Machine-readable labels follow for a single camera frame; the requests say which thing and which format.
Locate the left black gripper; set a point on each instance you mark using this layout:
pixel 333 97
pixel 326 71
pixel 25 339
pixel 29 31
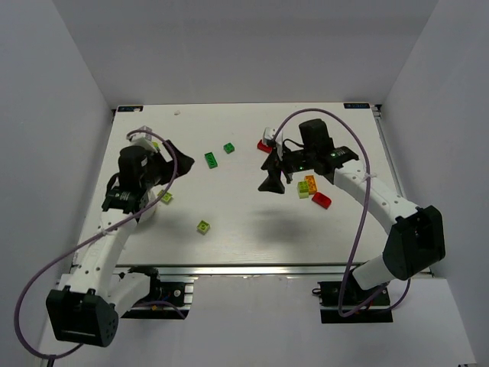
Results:
pixel 168 162

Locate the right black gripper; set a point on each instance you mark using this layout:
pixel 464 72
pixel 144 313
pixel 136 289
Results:
pixel 280 166

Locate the dark green long lego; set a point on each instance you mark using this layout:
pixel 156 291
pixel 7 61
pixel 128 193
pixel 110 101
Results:
pixel 210 160

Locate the lime lego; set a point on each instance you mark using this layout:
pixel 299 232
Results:
pixel 303 189
pixel 165 197

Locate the dark green square lego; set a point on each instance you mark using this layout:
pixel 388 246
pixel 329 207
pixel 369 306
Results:
pixel 229 148

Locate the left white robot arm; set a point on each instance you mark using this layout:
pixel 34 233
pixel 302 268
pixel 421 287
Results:
pixel 88 308

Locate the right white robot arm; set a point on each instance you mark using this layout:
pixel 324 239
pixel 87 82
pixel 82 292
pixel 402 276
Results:
pixel 415 235

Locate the red rectangular lego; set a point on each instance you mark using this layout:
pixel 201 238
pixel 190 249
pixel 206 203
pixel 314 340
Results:
pixel 263 147

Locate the orange long lego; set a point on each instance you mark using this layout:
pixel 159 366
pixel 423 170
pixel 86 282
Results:
pixel 311 182

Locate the red sloped lego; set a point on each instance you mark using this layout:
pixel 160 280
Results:
pixel 322 200

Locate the lime lego table centre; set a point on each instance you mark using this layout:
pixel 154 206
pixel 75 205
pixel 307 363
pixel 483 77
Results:
pixel 203 227

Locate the left blue table label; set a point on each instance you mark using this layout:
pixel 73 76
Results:
pixel 122 109

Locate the blue table label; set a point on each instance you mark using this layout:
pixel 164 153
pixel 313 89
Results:
pixel 122 109
pixel 356 105

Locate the right blue table label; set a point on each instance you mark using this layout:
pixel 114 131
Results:
pixel 356 105

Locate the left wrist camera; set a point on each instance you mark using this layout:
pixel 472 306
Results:
pixel 147 139

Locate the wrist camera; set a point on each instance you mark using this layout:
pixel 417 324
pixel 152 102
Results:
pixel 273 139
pixel 147 139

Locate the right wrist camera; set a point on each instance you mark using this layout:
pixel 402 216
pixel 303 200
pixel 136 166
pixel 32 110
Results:
pixel 273 139

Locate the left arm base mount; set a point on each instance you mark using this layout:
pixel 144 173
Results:
pixel 169 298

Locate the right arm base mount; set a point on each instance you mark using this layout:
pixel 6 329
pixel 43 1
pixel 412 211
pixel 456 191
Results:
pixel 375 311

